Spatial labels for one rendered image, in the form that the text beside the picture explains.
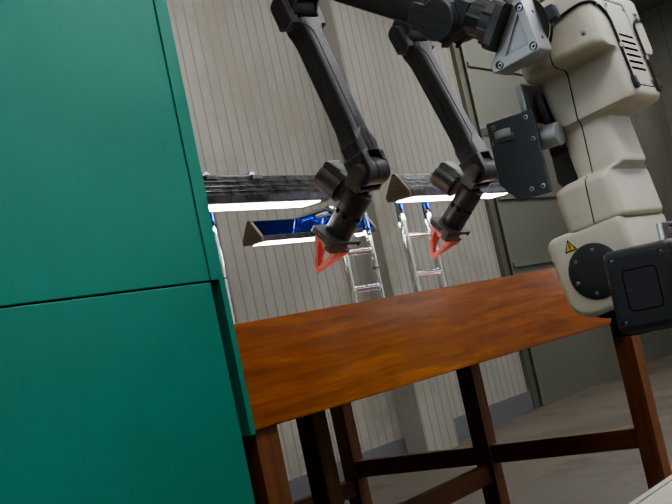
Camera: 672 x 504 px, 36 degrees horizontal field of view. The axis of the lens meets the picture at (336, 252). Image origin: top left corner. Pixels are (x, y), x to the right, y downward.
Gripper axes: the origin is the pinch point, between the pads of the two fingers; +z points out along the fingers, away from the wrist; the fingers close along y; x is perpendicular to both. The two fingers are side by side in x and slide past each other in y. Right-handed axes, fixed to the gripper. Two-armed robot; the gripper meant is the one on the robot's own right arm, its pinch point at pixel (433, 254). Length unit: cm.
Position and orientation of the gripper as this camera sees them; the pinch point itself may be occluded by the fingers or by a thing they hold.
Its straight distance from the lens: 252.4
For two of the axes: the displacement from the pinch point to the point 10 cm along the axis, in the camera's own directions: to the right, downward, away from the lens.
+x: 6.6, 5.9, -4.7
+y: -6.1, 0.5, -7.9
